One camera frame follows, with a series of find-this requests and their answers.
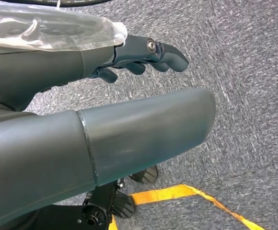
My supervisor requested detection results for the yellow floor tape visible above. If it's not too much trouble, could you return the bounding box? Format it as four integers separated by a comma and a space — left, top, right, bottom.
107, 184, 266, 230

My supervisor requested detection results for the black robot leg mechanism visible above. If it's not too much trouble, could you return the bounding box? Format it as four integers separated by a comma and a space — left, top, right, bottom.
0, 165, 159, 230

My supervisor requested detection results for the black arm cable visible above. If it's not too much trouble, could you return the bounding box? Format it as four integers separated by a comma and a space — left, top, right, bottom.
0, 0, 113, 8

